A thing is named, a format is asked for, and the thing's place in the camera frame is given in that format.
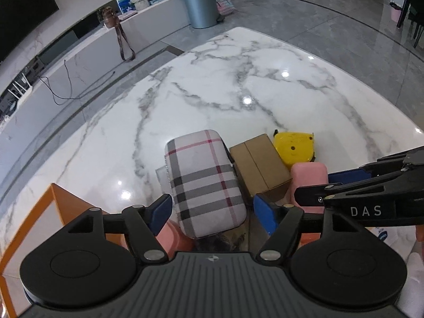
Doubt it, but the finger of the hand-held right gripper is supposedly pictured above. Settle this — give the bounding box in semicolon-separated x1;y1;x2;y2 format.
294;165;424;206
361;146;424;177

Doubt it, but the white router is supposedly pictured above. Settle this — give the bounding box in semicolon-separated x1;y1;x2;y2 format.
6;72;34;100

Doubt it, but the small pink bin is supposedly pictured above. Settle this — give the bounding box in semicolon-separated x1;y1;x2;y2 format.
390;4;402;28

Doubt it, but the orange-rimmed storage box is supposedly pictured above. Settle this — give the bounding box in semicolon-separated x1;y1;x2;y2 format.
0;183;129;318

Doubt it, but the brown cardboard box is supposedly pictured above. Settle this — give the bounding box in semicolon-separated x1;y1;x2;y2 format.
229;134;293;202

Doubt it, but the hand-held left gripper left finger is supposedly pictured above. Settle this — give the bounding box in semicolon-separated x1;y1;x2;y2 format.
67;193;174;263

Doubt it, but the plaid fabric case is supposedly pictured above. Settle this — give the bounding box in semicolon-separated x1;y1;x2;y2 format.
165;129;248;239

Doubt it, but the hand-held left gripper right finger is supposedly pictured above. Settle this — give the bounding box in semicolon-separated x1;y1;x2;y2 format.
253;194;365;263

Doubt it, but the pink woven bag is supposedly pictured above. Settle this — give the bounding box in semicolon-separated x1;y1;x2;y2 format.
214;0;235;18

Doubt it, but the white marble television console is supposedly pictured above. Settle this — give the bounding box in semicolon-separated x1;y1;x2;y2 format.
0;0;193;160

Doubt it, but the brown camera with strap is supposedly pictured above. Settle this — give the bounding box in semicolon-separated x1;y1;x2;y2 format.
100;7;136;62

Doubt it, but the grey pedal trash can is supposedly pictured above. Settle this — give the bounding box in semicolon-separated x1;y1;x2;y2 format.
179;0;221;29

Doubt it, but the pink plastic box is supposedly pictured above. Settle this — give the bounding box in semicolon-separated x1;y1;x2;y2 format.
289;161;329;213

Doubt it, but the black wall television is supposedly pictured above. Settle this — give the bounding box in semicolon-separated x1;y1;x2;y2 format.
0;0;60;63

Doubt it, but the white packet blue print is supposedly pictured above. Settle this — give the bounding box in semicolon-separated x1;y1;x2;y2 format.
364;227;392;244

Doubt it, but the pink plastic cup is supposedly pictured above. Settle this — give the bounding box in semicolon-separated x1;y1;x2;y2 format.
155;220;197;260

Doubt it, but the black cable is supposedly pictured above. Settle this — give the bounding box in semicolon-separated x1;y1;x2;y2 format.
36;59;117;107

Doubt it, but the person's right hand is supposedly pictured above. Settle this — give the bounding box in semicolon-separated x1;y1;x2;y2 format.
407;250;424;293

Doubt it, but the black dining table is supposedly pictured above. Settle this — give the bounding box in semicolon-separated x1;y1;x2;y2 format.
396;0;424;29

